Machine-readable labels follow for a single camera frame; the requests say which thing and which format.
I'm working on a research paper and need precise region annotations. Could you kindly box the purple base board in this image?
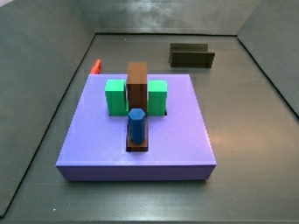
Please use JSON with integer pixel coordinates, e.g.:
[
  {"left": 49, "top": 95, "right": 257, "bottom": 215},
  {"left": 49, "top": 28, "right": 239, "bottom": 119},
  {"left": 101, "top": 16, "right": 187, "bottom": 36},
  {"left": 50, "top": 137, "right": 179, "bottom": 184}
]
[{"left": 56, "top": 74, "right": 216, "bottom": 181}]

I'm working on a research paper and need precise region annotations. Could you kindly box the red peg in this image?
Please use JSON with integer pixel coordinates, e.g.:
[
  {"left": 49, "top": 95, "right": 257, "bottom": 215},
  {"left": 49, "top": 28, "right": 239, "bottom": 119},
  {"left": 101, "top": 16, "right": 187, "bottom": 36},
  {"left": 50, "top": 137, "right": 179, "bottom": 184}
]
[{"left": 89, "top": 59, "right": 101, "bottom": 74}]

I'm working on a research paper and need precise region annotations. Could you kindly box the black angle bracket holder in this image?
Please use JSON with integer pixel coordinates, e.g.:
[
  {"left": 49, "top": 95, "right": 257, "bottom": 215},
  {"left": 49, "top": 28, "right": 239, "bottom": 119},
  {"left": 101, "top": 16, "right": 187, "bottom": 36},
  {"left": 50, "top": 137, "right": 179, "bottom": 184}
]
[{"left": 169, "top": 43, "right": 215, "bottom": 68}]

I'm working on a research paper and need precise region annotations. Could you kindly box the green block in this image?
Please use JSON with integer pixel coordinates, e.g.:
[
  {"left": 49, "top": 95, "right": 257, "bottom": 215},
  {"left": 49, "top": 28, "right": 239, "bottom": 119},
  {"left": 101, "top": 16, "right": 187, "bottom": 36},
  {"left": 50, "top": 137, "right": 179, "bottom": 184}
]
[
  {"left": 148, "top": 80, "right": 168, "bottom": 116},
  {"left": 105, "top": 80, "right": 127, "bottom": 116}
]

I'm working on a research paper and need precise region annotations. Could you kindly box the green block right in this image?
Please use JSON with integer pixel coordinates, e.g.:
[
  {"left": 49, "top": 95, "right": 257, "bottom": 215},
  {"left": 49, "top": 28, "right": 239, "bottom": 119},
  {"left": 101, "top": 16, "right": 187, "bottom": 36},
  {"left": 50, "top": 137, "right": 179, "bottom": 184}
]
[{"left": 148, "top": 80, "right": 168, "bottom": 116}]

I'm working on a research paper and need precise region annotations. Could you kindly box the green block left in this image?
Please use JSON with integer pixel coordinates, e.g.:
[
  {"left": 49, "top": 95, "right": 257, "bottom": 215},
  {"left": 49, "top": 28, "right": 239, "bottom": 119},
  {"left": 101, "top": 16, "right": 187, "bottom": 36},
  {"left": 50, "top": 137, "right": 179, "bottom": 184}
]
[{"left": 105, "top": 80, "right": 127, "bottom": 116}]

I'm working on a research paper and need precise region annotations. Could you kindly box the blue hexagonal peg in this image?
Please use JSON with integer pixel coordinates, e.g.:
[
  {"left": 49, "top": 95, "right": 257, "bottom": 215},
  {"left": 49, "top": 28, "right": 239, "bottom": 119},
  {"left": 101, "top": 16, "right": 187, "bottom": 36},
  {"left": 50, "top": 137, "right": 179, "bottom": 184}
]
[{"left": 128, "top": 108, "right": 145, "bottom": 144}]

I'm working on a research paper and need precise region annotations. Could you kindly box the brown upright block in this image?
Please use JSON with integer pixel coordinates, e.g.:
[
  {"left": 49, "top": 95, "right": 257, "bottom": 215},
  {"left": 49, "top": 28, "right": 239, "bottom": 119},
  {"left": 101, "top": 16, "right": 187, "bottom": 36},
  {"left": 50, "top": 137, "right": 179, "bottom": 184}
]
[{"left": 125, "top": 62, "right": 148, "bottom": 152}]

